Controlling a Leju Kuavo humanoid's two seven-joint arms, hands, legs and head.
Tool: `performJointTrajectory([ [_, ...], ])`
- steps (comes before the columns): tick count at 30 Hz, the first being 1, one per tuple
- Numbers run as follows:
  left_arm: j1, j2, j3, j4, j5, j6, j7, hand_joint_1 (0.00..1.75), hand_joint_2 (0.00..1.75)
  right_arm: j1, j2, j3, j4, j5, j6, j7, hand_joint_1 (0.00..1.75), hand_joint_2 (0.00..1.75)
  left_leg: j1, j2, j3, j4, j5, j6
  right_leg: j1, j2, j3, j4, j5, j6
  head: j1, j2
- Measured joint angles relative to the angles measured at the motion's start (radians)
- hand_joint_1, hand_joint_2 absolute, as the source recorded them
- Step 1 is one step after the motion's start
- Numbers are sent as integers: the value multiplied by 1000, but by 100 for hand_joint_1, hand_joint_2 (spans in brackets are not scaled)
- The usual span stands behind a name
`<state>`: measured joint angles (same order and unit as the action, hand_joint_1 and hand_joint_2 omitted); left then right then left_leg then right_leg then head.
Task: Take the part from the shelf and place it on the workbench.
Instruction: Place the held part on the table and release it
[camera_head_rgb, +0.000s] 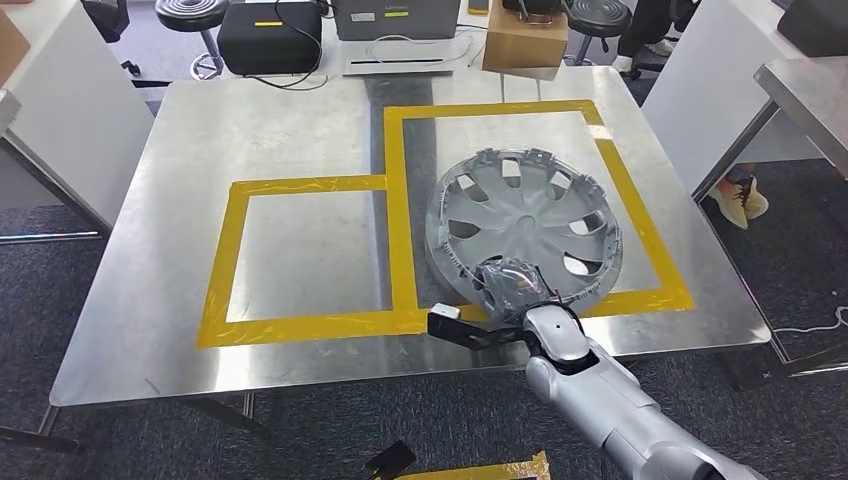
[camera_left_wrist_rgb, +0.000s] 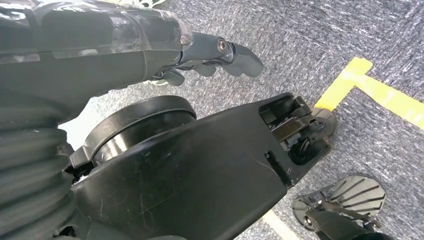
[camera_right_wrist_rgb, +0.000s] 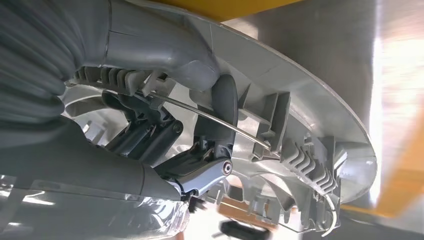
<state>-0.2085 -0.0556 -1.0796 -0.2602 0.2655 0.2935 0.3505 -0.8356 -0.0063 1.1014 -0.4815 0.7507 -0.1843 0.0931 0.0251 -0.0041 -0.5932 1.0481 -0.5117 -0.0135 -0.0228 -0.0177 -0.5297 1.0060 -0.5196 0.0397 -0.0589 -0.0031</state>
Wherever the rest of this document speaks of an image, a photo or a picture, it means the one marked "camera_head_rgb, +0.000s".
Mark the white flat device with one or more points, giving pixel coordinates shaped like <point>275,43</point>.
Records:
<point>404,53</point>

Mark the silver plastic wheel cover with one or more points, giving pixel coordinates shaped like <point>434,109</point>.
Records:
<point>517,218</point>

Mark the yellow tape outline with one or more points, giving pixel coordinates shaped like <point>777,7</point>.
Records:
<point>397,232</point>

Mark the black robot body part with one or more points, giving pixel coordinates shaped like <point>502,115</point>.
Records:
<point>391,458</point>

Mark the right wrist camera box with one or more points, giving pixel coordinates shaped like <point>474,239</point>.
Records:
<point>457,328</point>

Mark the black round stool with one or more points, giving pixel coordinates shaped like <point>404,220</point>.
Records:
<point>599,16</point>
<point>192,13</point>

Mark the grey case yellow label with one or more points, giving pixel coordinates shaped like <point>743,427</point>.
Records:
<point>397,23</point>

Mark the steel workbench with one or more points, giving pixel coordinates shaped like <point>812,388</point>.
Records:
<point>265,132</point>
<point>815,99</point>
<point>6,109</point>

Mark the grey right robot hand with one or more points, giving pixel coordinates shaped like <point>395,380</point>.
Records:
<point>513,285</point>

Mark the black case yellow label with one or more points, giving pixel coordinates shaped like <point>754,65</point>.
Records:
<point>815,30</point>
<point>265,50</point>

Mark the person's foot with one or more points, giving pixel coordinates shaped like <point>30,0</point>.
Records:
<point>735,199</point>

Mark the black bag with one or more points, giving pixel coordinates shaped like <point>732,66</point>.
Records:
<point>106,16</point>

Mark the brown cardboard box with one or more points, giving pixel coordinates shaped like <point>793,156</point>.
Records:
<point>523,46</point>
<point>12,46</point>

